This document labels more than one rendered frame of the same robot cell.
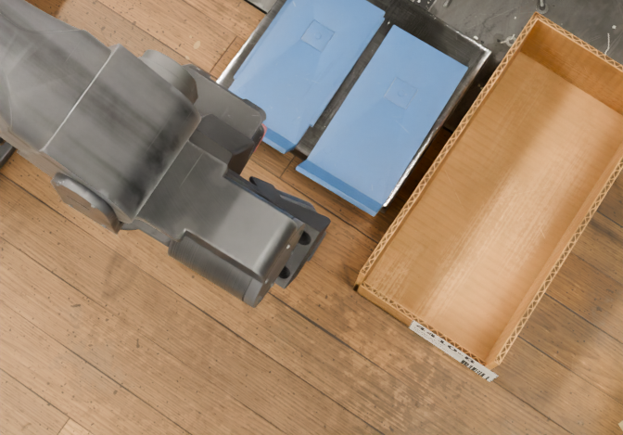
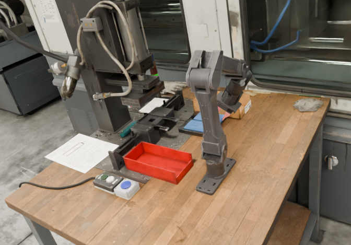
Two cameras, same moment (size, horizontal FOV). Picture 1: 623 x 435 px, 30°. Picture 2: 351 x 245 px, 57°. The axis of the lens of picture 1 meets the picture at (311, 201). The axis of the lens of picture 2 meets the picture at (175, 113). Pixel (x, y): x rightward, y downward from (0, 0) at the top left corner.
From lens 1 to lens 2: 1.27 m
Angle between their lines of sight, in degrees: 59
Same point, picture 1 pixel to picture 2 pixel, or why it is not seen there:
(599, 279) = not seen: hidden behind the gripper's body
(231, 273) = (248, 72)
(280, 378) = (258, 123)
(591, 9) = (187, 107)
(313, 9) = (191, 126)
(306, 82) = not seen: hidden behind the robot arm
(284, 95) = not seen: hidden behind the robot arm
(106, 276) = (246, 143)
